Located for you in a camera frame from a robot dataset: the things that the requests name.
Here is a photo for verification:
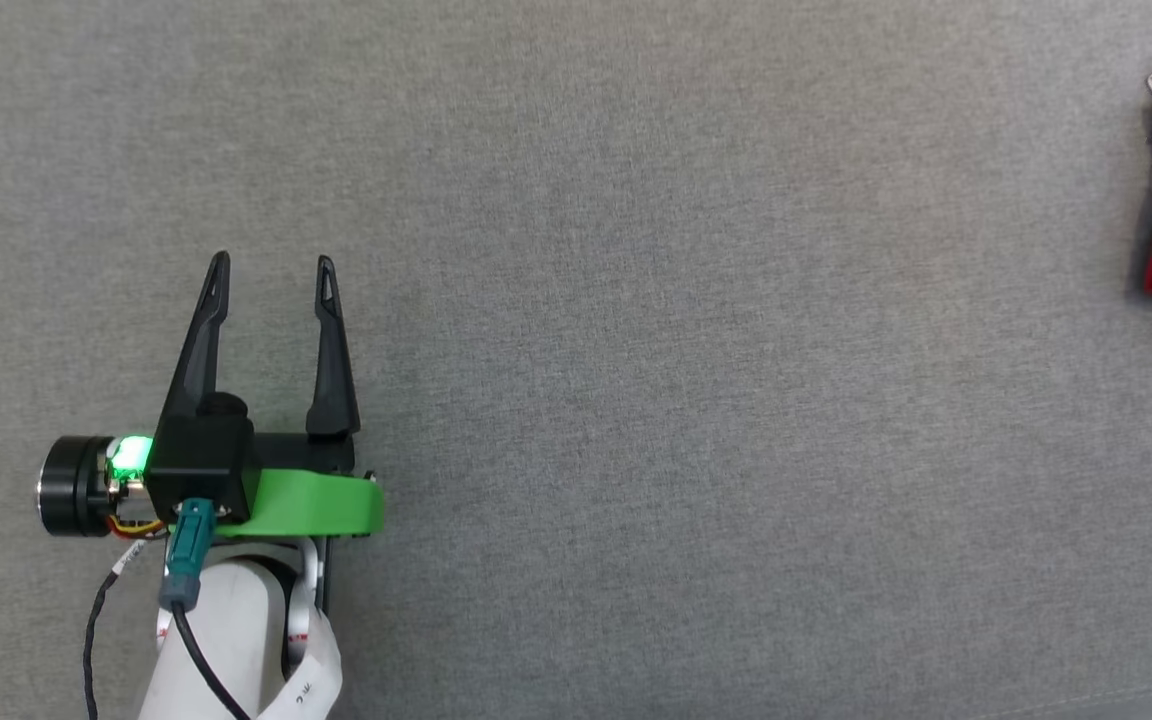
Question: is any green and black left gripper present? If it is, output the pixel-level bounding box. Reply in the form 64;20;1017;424
158;250;386;613

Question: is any teal connector with black cable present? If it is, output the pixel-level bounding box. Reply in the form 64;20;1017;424
158;498;263;720

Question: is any white flat ribbon cable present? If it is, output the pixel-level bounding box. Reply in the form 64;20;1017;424
254;538;345;720

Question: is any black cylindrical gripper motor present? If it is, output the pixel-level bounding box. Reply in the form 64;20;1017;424
35;435;153;539

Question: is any thin black cable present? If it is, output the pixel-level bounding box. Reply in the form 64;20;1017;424
83;538;153;720

